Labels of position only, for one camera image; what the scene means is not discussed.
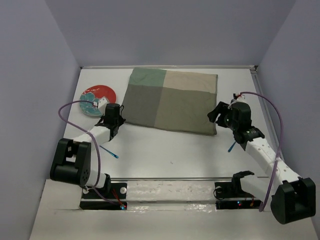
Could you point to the blue metallic spoon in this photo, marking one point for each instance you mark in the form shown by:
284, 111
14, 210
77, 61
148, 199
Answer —
231, 147

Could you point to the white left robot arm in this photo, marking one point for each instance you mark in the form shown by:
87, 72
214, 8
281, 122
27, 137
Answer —
77, 161

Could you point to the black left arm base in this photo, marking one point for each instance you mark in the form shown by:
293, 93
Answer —
114, 200

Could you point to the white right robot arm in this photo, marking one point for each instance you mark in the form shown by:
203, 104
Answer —
290, 196

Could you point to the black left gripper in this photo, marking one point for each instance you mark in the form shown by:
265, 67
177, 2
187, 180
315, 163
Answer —
120, 120

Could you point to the blue metallic fork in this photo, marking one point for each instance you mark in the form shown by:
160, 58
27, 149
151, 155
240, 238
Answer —
108, 151

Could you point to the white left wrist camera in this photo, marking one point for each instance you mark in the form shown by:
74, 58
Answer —
102, 103

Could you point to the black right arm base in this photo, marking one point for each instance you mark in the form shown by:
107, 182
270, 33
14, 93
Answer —
229, 195

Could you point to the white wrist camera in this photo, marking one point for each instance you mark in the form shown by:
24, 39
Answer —
238, 98
102, 103

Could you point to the green beige patchwork cloth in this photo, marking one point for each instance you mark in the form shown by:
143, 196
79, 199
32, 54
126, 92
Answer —
175, 101

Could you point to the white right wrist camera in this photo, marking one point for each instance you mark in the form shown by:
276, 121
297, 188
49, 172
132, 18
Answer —
238, 98

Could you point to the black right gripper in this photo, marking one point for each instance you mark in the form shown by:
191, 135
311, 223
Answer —
212, 115

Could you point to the red floral plate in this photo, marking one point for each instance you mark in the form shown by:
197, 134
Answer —
94, 94

